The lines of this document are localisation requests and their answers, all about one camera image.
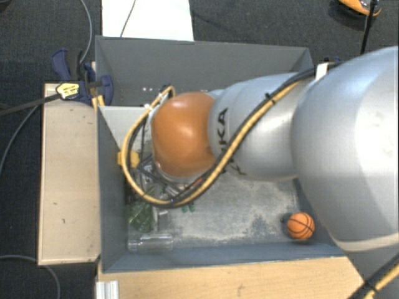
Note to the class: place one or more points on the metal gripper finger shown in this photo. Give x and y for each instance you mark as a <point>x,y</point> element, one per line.
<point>164,220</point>

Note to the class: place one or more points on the clear plastic bottle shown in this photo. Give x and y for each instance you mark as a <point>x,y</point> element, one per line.
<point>150,243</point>

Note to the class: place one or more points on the pale wood flat board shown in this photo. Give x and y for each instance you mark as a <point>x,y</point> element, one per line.
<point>68,182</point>

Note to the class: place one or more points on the grey metal bin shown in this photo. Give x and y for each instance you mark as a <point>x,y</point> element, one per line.
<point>199,70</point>

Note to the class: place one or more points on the orange basketball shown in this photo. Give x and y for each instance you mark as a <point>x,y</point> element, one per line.
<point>300,226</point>

